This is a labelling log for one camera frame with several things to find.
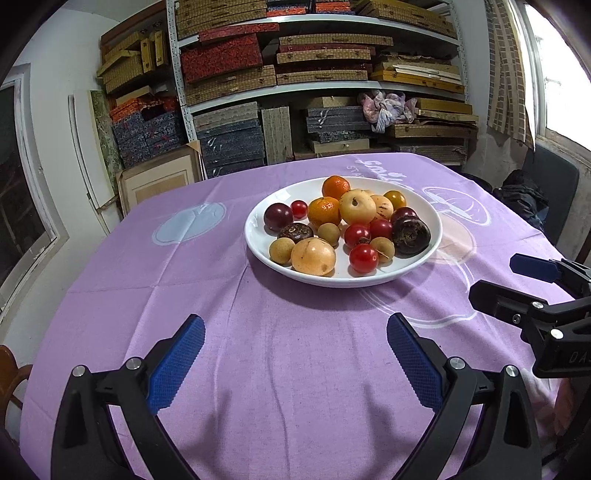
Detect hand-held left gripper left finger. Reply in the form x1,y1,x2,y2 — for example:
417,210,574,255
51,314,206,480

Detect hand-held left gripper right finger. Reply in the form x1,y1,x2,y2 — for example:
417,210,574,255
386,313,542,480

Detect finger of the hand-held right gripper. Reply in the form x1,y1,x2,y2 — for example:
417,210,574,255
509,253,591,300
468,280,591,343

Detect dark purple mangosteen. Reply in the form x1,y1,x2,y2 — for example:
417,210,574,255
392,217,432,258

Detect tan longan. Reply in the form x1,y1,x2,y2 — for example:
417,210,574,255
370,237,396,262
269,237,296,265
317,222,341,246

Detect striped pepino melon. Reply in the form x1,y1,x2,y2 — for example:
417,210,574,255
370,194,394,222

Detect white plate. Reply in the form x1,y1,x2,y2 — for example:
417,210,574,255
244,176,443,289

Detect yellow mango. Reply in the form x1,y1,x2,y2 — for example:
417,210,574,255
339,189,378,225

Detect orange mandarin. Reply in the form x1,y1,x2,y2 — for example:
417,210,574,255
308,196,342,228
322,176,352,200

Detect small dark water chestnut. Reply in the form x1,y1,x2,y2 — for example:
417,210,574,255
277,222,315,243

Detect black cloth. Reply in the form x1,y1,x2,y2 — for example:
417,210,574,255
492,170,550,232

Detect dark chair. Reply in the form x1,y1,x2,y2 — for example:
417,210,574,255
522,145,580,250

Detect purple printed tablecloth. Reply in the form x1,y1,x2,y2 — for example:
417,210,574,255
18,152,591,480

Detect brown wooden chair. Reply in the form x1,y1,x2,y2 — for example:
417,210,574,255
0,345,34,411

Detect stack of worn woven boxes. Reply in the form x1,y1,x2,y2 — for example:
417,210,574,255
385,121,478,167

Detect framed wooden panel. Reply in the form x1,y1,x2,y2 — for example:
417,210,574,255
115,143,208,215

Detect hanging woven mats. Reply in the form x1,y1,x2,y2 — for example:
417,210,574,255
485,0,536,151

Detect white framed window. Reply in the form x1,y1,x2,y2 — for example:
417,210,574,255
0,65,70,319
517,0,591,153

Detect pink crumpled cloth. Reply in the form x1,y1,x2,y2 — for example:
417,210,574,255
358,90,419,134

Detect light wooden drawer box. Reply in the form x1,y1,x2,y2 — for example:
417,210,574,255
295,137,391,160

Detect stack of dark grey boxes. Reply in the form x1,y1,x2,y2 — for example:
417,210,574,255
305,106,372,145
193,102,266,178

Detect stack of yellow wooden boxes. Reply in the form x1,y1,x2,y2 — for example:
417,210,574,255
369,53,480,123

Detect stack of blue patterned boxes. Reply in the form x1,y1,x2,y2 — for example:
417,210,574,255
110,96,186,169

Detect white board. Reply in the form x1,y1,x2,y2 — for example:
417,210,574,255
68,90,123,220

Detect green marbled panel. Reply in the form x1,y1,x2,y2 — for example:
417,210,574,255
90,89,124,171

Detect upright grey wooden boxes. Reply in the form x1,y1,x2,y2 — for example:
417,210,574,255
261,107,294,164

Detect white metal shelf rack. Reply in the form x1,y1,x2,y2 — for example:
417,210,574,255
165,0,469,178

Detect stack of brown woven boxes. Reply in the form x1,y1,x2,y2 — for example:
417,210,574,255
184,33,394,107

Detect stack of yellow woven boxes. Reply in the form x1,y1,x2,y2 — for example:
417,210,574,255
97,28,169,95

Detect large red patterned box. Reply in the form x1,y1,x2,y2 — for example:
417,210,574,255
180,33,263,84

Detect row of tan woven boxes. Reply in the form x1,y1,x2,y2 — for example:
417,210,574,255
174,0,459,40

